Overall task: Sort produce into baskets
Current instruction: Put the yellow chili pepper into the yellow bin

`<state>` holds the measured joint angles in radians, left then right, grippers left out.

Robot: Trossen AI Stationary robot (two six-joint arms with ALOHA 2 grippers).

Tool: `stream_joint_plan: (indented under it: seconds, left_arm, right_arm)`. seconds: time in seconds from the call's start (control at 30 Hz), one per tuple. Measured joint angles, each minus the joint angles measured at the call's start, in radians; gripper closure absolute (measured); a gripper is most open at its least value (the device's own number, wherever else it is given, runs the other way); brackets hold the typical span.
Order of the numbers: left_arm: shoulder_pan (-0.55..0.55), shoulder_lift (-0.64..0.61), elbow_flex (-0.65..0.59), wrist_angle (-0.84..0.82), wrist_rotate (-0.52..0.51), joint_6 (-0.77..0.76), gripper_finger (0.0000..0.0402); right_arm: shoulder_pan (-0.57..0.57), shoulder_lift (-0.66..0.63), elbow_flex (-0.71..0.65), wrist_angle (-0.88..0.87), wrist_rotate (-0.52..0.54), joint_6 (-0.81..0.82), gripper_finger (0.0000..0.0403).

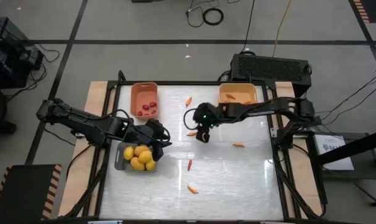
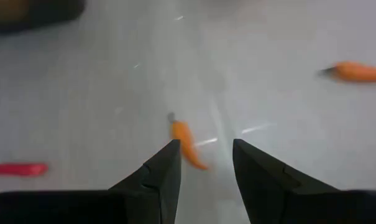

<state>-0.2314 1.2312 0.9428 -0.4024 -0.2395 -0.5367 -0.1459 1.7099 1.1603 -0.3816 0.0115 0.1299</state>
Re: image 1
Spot yellow hanging cable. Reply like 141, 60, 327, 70
272, 0, 293, 57

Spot black mat striped edge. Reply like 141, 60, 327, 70
352, 0, 376, 24
0, 164, 63, 224

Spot white paper sign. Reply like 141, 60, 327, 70
313, 134, 355, 171

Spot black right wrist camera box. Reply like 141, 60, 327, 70
197, 101, 219, 113

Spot black floor cables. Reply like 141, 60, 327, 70
6, 43, 61, 102
314, 73, 376, 125

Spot black hanging cable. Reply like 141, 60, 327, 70
239, 0, 256, 54

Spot yellow plastic basket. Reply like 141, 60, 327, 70
218, 82, 259, 105

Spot black vented computer case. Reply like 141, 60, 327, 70
230, 53, 313, 90

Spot wooden side board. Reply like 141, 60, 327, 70
273, 81, 324, 216
58, 81, 117, 218

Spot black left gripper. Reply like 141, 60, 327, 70
133, 124, 173, 162

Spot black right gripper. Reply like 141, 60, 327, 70
193, 111, 221, 144

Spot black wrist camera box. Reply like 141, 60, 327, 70
197, 101, 219, 113
145, 118, 165, 135

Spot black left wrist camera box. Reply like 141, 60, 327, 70
145, 118, 165, 135

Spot black equipment cart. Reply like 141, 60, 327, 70
0, 17, 45, 90

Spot black metal stand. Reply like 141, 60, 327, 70
311, 127, 376, 208

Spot salmon plastic basket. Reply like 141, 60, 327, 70
130, 82, 159, 121

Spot thin black floor cable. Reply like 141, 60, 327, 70
185, 0, 221, 28

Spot grey translucent plastic basket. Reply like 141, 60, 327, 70
114, 141, 159, 173

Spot black table frame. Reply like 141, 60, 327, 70
60, 70, 328, 222

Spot black floor cable coil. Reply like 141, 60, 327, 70
202, 7, 224, 26

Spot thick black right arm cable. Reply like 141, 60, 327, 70
183, 107, 201, 131

